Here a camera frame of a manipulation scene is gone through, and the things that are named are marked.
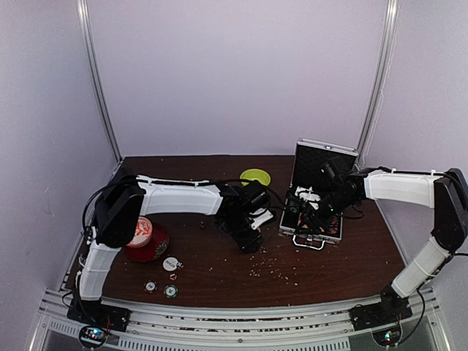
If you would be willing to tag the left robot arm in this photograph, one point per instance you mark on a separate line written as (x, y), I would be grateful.
(239, 208)

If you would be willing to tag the aluminium frame post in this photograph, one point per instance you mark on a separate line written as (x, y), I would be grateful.
(383, 65)
(85, 26)

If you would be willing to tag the right aluminium frame post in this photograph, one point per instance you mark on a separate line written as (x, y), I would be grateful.
(383, 65)

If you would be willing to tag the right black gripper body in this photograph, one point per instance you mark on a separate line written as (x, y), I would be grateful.
(311, 216)

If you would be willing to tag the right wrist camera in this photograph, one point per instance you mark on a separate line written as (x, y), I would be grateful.
(308, 196)

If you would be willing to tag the white red poker chip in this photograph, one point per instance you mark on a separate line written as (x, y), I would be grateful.
(150, 286)

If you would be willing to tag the left aluminium frame post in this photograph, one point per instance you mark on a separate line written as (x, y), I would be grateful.
(85, 26)

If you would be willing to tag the green chip stack in case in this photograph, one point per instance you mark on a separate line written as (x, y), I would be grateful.
(294, 205)

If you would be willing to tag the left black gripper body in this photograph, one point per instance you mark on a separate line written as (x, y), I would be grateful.
(246, 242)

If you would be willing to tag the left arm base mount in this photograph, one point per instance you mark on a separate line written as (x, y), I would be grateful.
(101, 315)

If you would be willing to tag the green plastic bowl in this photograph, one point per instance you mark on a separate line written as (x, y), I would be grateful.
(255, 174)

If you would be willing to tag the white dealer button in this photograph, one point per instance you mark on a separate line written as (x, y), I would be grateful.
(170, 264)

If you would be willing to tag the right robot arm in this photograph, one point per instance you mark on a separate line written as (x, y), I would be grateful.
(445, 193)

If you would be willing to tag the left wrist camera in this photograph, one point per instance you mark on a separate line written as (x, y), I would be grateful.
(260, 217)

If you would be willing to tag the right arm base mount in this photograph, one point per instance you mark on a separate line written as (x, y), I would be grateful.
(373, 315)

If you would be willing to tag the aluminium front rail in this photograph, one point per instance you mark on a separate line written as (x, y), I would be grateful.
(323, 326)

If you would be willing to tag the aluminium poker chip case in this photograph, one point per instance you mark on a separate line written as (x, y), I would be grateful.
(318, 170)

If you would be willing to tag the mixed chip stack in case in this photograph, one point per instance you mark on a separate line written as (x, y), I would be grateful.
(334, 227)

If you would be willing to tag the green poker chip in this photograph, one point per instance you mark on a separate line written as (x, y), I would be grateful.
(171, 291)

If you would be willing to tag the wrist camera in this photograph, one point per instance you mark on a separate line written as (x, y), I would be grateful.
(308, 196)
(260, 217)

